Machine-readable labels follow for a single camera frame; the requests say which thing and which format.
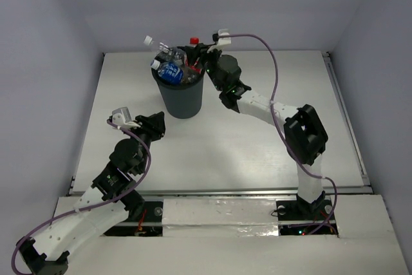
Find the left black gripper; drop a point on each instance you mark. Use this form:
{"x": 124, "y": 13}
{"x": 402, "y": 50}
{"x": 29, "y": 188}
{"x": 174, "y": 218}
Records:
{"x": 154, "y": 125}

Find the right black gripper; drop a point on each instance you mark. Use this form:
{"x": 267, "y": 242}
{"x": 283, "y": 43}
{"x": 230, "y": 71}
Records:
{"x": 200, "y": 51}

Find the red label clear bottle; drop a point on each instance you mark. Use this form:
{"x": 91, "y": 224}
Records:
{"x": 192, "y": 60}

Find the clear unlabelled plastic bottle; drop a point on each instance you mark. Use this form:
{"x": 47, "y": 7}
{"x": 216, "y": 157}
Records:
{"x": 165, "y": 52}

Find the blue label water bottle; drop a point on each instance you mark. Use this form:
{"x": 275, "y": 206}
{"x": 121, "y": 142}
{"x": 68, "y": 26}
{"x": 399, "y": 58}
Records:
{"x": 168, "y": 71}

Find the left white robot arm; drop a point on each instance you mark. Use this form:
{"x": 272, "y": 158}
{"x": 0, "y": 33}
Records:
{"x": 110, "y": 199}

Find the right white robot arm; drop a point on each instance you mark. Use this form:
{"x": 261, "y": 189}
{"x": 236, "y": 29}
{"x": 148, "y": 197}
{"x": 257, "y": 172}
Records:
{"x": 300, "y": 129}

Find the black plastic waste bin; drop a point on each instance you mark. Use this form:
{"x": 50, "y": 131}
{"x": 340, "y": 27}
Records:
{"x": 182, "y": 101}

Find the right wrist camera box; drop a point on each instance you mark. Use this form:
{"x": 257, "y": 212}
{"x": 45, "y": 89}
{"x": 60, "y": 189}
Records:
{"x": 221, "y": 40}

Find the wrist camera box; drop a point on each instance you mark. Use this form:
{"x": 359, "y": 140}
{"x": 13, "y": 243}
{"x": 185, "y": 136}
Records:
{"x": 121, "y": 118}
{"x": 221, "y": 40}

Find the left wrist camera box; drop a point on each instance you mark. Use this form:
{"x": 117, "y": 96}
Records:
{"x": 121, "y": 118}

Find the metal rail front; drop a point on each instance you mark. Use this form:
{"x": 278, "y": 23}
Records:
{"x": 257, "y": 192}

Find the metal rail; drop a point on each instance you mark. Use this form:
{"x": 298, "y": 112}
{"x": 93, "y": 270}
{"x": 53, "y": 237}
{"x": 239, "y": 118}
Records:
{"x": 257, "y": 192}
{"x": 340, "y": 101}

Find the metal rail right side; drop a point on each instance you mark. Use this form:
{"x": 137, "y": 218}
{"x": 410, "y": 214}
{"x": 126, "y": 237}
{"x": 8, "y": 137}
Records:
{"x": 340, "y": 101}

